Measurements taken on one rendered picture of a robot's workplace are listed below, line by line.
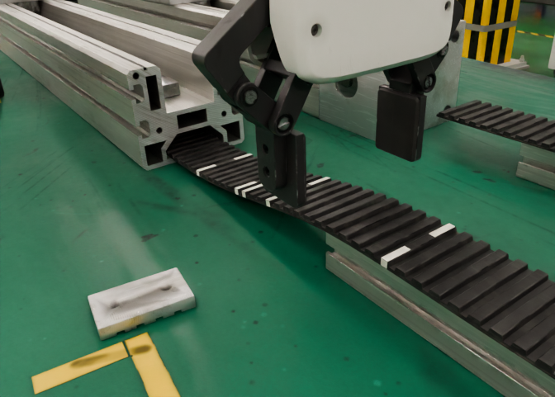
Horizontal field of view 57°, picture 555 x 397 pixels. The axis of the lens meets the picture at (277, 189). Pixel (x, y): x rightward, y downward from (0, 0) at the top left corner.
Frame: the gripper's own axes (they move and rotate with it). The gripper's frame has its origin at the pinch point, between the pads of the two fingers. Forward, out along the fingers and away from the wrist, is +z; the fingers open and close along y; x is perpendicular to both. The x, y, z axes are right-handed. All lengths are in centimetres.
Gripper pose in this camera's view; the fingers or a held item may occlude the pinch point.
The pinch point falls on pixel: (344, 154)
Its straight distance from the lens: 28.8
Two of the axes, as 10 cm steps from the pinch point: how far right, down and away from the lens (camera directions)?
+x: -5.8, -3.5, 7.4
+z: 0.4, 8.9, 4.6
